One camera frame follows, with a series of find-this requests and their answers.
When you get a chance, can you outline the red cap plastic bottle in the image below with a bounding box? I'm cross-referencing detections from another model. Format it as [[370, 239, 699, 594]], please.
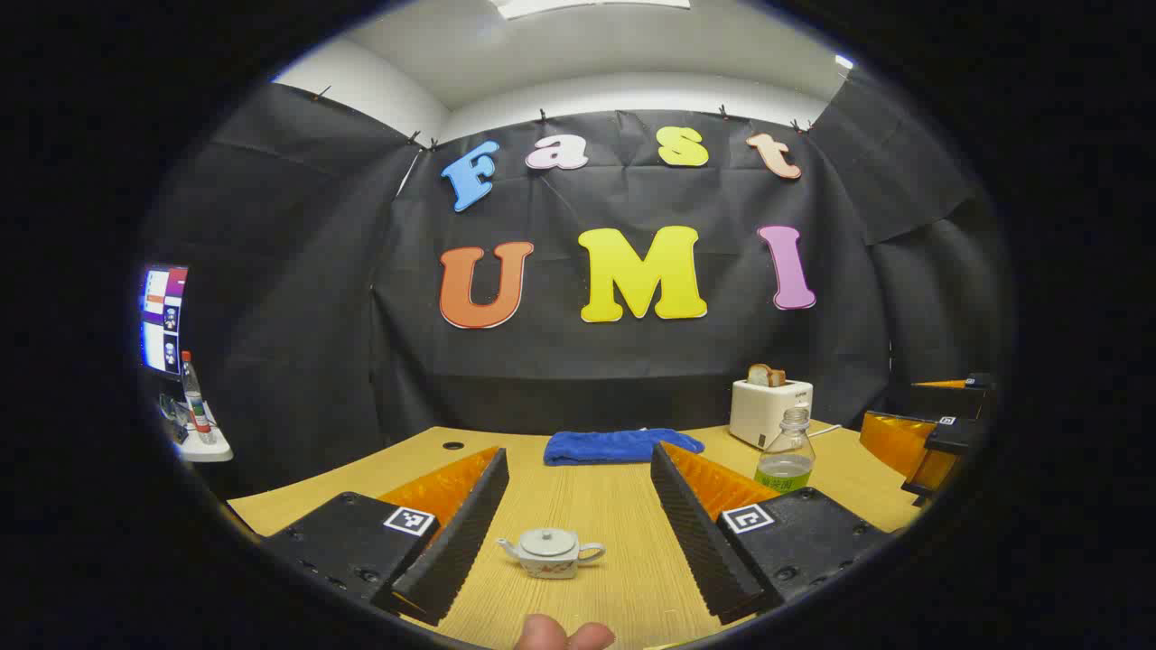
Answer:
[[179, 350, 216, 445]]

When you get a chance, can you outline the green label water bottle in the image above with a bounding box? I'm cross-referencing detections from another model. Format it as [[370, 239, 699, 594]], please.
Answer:
[[754, 406, 816, 495]]

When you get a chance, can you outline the white side shelf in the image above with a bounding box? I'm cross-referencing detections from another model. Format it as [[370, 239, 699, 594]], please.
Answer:
[[176, 402, 234, 464]]

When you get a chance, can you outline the ceiling light panel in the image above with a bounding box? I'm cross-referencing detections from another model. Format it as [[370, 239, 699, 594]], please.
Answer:
[[492, 0, 692, 21]]

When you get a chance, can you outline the computer monitor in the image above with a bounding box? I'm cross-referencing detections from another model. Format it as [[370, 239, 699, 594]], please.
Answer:
[[140, 265, 191, 376]]

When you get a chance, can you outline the blue towel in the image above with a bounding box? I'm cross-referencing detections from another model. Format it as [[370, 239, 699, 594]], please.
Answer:
[[543, 428, 705, 468]]

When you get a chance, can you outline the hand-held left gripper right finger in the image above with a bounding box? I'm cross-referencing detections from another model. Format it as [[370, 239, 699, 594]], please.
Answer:
[[650, 441, 897, 627]]

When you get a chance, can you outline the white teacup lid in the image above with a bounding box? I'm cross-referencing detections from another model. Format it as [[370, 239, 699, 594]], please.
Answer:
[[519, 528, 579, 557]]

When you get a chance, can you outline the white ceramic teacup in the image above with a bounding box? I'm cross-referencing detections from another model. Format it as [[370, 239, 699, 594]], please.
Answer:
[[495, 528, 606, 580]]

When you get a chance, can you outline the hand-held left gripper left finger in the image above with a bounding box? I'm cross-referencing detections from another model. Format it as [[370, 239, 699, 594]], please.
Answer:
[[260, 445, 511, 627]]

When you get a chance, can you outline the white toaster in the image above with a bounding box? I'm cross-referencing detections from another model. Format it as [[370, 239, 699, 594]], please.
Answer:
[[729, 377, 814, 450]]

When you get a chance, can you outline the black backdrop cloth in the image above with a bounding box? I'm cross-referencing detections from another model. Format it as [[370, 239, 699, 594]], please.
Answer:
[[149, 68, 1003, 497]]

